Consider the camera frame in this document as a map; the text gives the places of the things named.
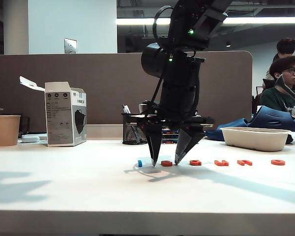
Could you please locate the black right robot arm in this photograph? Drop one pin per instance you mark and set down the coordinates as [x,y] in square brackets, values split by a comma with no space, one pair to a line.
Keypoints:
[182,66]

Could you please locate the black white pen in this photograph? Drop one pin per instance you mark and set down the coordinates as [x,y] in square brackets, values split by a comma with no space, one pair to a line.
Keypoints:
[125,109]

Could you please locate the black ceiling spotlight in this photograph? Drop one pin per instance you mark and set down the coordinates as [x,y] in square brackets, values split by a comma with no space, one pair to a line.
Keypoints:
[228,45]

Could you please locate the seated person green shirt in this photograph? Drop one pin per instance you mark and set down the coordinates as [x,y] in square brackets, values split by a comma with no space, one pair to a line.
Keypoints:
[273,98]

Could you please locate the black mesh pen holder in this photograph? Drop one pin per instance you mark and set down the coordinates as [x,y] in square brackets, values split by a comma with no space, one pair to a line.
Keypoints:
[134,135]

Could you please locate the orange letter n magnet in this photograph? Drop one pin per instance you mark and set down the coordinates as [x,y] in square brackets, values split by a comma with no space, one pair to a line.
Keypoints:
[244,163]

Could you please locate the white oblong pulp tray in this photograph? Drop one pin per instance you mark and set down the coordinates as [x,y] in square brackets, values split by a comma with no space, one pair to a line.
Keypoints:
[255,141]

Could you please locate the long ceiling light strip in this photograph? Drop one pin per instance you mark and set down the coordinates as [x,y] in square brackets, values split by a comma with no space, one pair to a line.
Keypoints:
[137,21]

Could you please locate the dark drinking glass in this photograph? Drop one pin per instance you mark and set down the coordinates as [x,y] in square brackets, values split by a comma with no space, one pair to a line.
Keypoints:
[24,125]

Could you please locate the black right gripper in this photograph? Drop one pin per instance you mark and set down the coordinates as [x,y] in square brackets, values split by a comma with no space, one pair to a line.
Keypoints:
[179,105]

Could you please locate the orange letter u magnet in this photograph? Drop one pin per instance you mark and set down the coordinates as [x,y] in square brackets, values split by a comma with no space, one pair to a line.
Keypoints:
[221,163]

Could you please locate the metal wall switch plate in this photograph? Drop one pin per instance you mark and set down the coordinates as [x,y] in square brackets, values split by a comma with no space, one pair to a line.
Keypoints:
[70,46]

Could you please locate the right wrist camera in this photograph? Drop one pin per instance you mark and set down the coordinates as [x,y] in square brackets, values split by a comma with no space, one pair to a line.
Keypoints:
[143,107]

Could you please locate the brown desk partition panel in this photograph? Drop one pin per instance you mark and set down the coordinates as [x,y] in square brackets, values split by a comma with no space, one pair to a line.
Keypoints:
[100,86]

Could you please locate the white round pillar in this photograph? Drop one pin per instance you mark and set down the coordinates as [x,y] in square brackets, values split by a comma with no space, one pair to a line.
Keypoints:
[16,27]

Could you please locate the small white plastic case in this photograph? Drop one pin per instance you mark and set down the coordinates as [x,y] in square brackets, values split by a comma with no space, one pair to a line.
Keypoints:
[29,139]

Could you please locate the orange letter s magnet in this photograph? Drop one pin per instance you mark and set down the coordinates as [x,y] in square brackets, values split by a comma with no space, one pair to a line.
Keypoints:
[166,163]

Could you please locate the grey white mask box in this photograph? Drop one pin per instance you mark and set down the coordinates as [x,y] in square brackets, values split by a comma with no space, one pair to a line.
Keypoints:
[59,118]

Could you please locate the orange letter a magnet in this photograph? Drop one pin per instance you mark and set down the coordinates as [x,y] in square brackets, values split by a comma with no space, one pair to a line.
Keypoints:
[195,163]

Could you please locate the standing person light shirt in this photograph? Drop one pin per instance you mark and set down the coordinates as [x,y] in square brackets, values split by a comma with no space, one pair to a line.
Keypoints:
[286,45]

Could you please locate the brown paper cup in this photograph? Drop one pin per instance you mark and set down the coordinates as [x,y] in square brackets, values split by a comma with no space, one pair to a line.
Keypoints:
[6,131]

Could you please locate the grey metal bracket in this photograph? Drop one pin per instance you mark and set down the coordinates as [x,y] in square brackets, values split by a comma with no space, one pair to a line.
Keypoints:
[285,87]

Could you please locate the blue letter i magnet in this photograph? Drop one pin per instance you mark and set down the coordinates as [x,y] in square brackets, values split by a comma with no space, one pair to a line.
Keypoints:
[140,164]

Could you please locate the orange letter c magnet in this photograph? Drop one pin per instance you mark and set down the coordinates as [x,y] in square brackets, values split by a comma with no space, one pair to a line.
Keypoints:
[277,162]

